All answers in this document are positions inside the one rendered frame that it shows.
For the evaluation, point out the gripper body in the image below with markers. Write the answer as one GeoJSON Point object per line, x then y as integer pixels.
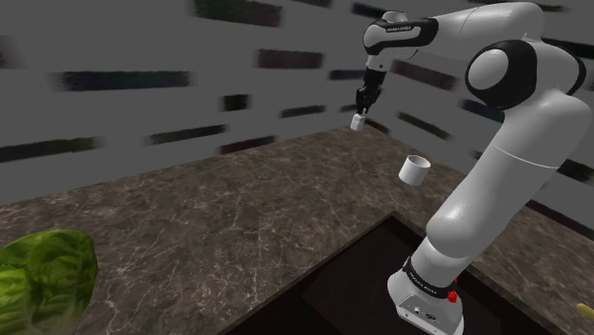
{"type": "Point", "coordinates": [372, 83]}

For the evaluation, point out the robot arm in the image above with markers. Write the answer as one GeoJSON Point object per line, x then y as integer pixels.
{"type": "Point", "coordinates": [519, 139]}

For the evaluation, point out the small white box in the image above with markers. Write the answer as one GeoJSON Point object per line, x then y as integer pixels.
{"type": "Point", "coordinates": [358, 122]}

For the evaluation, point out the white cup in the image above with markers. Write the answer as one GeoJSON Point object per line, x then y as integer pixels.
{"type": "Point", "coordinates": [413, 171]}

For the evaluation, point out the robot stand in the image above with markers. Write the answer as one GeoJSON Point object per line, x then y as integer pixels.
{"type": "Point", "coordinates": [352, 287]}

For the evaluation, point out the yellow rounded object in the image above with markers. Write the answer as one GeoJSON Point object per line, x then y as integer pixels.
{"type": "Point", "coordinates": [586, 310]}

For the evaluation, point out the green lettuce head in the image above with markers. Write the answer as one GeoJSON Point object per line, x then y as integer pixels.
{"type": "Point", "coordinates": [44, 283]}

